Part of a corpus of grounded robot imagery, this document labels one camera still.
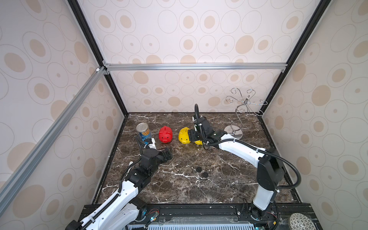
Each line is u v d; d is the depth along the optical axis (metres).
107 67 0.90
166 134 0.97
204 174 0.87
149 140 0.69
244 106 0.83
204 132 0.65
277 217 0.71
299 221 0.70
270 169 0.46
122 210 0.59
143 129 0.97
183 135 0.95
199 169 0.90
